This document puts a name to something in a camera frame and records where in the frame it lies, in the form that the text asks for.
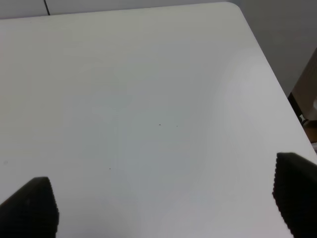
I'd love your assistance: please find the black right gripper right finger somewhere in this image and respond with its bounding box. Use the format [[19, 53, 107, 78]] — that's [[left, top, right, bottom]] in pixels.
[[272, 153, 317, 238]]

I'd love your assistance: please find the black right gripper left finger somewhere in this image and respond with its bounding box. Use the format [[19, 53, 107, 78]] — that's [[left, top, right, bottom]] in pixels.
[[0, 177, 59, 238]]

